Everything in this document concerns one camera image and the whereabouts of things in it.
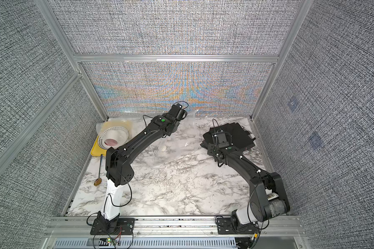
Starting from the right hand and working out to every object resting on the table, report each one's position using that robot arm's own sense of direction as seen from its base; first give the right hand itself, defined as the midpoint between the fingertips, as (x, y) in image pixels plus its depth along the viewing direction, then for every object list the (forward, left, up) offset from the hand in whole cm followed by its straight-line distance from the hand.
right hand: (215, 144), depth 90 cm
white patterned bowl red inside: (+7, +63, -3) cm, 64 cm away
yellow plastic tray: (+2, +75, -10) cm, 75 cm away
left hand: (+11, +26, +11) cm, 30 cm away
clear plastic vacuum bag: (+10, +15, -11) cm, 21 cm away
